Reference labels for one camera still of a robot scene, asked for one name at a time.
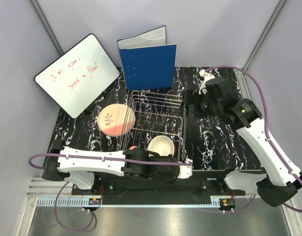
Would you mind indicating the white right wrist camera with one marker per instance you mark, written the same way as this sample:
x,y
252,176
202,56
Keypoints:
x,y
205,78

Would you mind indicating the whiteboard with red writing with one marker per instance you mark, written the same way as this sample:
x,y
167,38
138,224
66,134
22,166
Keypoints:
x,y
79,76

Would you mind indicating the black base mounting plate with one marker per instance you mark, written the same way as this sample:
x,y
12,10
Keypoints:
x,y
195,190

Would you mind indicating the cream and pink plate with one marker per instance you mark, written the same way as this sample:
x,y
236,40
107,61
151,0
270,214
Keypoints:
x,y
116,120

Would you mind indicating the blue ring binder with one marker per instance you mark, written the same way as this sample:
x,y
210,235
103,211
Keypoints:
x,y
148,62

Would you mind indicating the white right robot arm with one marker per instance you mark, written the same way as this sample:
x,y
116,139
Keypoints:
x,y
282,179

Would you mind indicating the red bowl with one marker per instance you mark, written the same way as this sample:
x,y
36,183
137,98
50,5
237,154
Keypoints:
x,y
162,145

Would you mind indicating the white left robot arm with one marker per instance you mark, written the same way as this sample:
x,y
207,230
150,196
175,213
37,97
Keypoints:
x,y
79,166

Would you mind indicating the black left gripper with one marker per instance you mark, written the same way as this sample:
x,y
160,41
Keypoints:
x,y
160,157

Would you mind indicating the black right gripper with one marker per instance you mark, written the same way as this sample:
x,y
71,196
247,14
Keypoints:
x,y
191,97

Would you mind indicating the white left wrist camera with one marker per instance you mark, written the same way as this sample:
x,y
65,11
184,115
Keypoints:
x,y
185,170

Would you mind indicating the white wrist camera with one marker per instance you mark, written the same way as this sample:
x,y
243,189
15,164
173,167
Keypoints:
x,y
205,78
185,170

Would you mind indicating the wire dish rack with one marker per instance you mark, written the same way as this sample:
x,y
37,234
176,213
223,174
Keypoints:
x,y
154,114

